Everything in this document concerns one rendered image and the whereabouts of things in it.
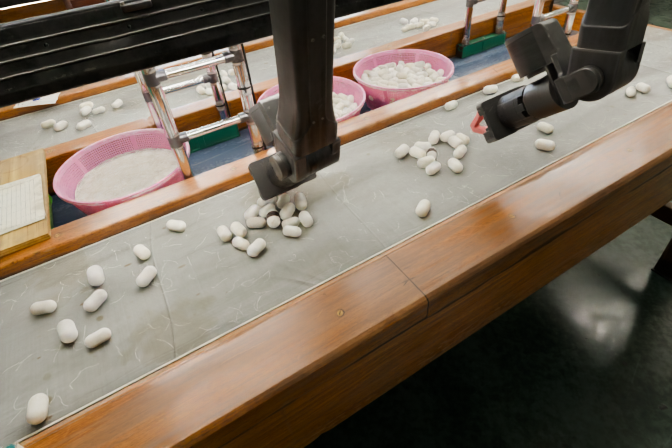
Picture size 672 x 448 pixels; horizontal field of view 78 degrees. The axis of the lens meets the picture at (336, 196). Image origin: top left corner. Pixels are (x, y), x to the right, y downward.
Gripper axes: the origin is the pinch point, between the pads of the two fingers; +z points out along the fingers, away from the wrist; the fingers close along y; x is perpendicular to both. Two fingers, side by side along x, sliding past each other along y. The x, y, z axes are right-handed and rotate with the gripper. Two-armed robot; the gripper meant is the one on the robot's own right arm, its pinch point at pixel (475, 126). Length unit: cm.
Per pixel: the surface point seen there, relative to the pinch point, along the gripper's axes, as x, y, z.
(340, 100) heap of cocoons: -19.5, 6.4, 33.7
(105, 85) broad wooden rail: -54, 56, 70
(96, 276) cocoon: -2, 67, 10
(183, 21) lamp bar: -26, 43, -11
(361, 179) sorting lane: 0.5, 20.3, 10.6
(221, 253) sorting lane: 2.2, 49.2, 8.2
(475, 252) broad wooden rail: 16.3, 18.6, -11.6
